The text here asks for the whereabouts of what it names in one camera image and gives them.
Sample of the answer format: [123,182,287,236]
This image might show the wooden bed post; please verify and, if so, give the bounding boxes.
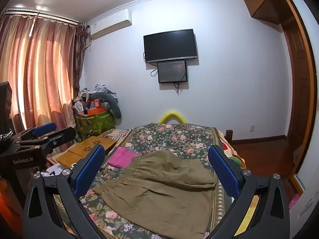
[224,129,234,145]

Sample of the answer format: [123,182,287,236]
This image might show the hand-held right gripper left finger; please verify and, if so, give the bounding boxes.
[22,144,106,239]

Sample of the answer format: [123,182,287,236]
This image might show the orange box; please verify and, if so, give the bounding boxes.
[79,107,105,116]

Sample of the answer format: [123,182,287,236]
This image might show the wooden door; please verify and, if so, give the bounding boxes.
[281,0,316,182]

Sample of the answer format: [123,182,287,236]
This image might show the black wall television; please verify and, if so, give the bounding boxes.
[143,29,199,64]

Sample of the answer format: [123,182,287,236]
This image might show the floral bed blanket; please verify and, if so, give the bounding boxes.
[53,122,240,239]

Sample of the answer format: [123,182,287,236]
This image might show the bamboo lap table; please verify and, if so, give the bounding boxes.
[48,136,117,170]

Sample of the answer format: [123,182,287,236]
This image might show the striped cloth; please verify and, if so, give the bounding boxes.
[107,129,131,143]

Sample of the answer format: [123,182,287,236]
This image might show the colourful fleece blanket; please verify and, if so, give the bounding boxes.
[216,128,247,170]

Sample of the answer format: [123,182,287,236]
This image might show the olive green pants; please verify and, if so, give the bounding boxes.
[91,149,218,239]

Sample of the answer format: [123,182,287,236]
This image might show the black monitor cable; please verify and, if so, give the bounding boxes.
[173,65,190,96]

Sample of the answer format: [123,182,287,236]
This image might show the pink curtain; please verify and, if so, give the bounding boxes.
[0,9,88,142]

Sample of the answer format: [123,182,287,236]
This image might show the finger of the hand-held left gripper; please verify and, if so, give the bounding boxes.
[15,126,77,155]
[15,122,57,141]

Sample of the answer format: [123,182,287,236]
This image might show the pink folded cloth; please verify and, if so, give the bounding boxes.
[108,146,142,168]

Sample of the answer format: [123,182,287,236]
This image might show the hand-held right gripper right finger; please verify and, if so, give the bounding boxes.
[208,145,292,239]

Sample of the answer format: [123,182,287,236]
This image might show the small black monitor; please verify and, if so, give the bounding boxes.
[157,60,188,83]

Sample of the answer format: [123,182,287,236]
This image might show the grey long pillow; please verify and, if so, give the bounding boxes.
[90,91,122,119]

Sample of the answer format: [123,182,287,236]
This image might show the yellow foam tube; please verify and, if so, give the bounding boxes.
[159,110,186,125]

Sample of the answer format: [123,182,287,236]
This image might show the green fabric storage bag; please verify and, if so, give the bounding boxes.
[75,112,115,140]

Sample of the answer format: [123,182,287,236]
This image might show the pile of clothes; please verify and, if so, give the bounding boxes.
[78,82,118,103]

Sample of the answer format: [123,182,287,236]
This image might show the white air conditioner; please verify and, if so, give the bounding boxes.
[87,8,133,40]

